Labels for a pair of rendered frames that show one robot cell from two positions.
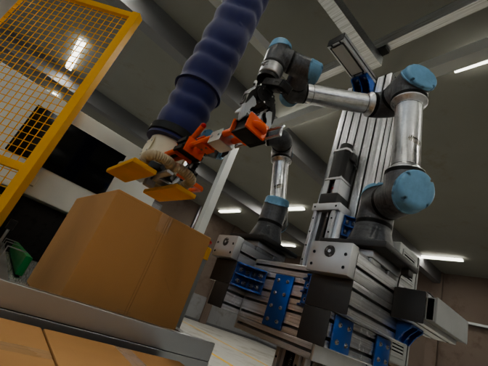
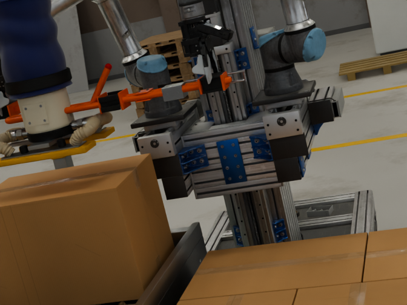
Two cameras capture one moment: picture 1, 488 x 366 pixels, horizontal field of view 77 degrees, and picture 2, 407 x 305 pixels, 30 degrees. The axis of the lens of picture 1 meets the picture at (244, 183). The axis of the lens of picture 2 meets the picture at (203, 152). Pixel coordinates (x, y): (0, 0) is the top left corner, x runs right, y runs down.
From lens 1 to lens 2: 2.13 m
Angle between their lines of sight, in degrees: 53
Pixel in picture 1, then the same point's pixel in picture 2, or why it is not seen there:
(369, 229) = (285, 78)
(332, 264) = (289, 130)
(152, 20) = not seen: outside the picture
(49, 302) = (157, 289)
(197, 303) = not seen: outside the picture
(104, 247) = (134, 233)
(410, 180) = (314, 42)
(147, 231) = (135, 195)
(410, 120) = not seen: outside the picture
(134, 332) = (180, 261)
